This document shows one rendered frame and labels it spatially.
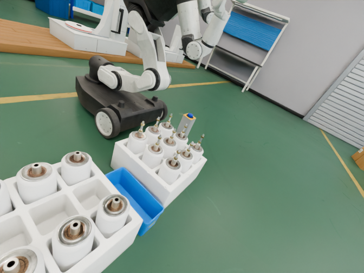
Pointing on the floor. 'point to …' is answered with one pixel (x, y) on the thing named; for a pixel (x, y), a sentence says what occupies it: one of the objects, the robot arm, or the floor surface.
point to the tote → (54, 7)
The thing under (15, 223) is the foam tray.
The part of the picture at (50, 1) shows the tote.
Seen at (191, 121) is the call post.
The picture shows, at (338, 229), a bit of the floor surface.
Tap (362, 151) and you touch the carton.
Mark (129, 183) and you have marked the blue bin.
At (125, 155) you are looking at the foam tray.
